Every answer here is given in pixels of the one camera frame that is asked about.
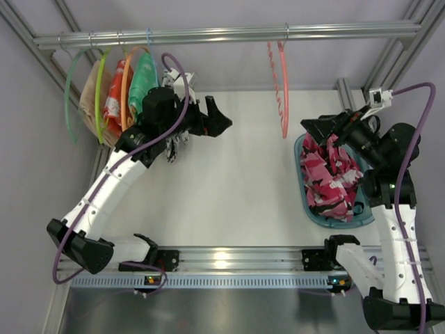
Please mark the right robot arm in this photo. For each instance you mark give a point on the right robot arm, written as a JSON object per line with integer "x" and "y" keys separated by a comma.
{"x": 397, "y": 298}

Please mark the orange plastic hanger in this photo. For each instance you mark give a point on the orange plastic hanger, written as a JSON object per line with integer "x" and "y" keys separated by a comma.
{"x": 126, "y": 116}

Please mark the beige garment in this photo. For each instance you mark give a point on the beige garment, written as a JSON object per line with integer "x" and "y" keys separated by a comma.
{"x": 87, "y": 101}

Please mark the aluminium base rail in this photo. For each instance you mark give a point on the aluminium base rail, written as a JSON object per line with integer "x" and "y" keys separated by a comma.
{"x": 227, "y": 260}

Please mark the grey slotted cable duct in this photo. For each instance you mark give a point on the grey slotted cable duct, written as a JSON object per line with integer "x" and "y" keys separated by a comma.
{"x": 189, "y": 281}

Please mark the pink camouflage trousers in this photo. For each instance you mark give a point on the pink camouflage trousers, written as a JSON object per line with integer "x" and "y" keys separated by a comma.
{"x": 330, "y": 178}

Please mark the pink plastic hanger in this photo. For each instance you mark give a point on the pink plastic hanger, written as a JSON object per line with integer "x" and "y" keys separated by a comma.
{"x": 281, "y": 91}

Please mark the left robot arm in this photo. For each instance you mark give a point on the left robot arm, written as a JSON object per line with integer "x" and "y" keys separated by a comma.
{"x": 78, "y": 235}

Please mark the aluminium hanging rail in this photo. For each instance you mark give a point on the aluminium hanging rail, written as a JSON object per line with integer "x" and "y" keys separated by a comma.
{"x": 359, "y": 30}

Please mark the green patterned garment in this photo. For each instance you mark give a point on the green patterned garment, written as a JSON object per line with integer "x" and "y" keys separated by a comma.
{"x": 143, "y": 81}

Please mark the black white patterned garment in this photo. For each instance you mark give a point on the black white patterned garment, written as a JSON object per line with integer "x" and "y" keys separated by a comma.
{"x": 173, "y": 79}

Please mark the teal plastic bin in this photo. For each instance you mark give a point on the teal plastic bin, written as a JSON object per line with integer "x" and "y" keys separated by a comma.
{"x": 362, "y": 212}

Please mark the orange patterned garment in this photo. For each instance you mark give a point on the orange patterned garment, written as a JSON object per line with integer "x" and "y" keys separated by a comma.
{"x": 112, "y": 107}

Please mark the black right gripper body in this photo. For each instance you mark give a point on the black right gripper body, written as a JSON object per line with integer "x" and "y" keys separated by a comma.
{"x": 340, "y": 126}

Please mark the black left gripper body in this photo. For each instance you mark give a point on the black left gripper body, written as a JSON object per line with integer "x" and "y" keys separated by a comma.
{"x": 200, "y": 118}

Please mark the blue plastic hanger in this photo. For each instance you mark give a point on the blue plastic hanger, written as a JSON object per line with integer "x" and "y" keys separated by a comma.
{"x": 154, "y": 63}

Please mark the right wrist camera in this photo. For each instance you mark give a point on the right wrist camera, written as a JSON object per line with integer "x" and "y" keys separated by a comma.
{"x": 379, "y": 99}

